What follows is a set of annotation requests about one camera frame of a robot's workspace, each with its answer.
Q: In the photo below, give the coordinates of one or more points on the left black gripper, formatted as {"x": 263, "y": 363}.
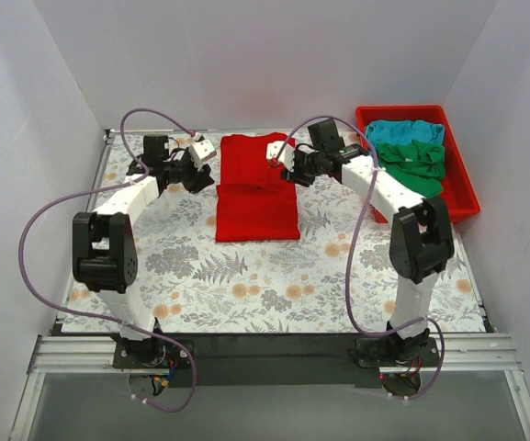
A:
{"x": 193, "y": 174}

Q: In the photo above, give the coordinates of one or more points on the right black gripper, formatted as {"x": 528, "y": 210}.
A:
{"x": 297, "y": 168}

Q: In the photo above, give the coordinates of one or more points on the red t shirt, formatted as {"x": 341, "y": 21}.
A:
{"x": 255, "y": 204}

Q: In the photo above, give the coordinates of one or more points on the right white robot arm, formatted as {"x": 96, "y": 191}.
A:
{"x": 420, "y": 243}

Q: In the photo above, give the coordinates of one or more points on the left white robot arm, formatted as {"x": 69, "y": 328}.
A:
{"x": 104, "y": 250}

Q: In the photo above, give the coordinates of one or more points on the blue t shirt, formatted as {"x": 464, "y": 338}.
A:
{"x": 404, "y": 132}

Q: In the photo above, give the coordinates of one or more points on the green t shirt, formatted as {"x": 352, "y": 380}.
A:
{"x": 420, "y": 166}

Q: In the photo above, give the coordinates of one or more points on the floral table mat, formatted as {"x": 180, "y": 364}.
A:
{"x": 337, "y": 272}

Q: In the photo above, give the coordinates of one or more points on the red plastic bin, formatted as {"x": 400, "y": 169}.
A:
{"x": 458, "y": 191}

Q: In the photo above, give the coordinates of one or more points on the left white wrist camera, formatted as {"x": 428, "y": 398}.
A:
{"x": 201, "y": 152}

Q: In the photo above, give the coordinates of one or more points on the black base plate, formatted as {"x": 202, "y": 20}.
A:
{"x": 274, "y": 359}

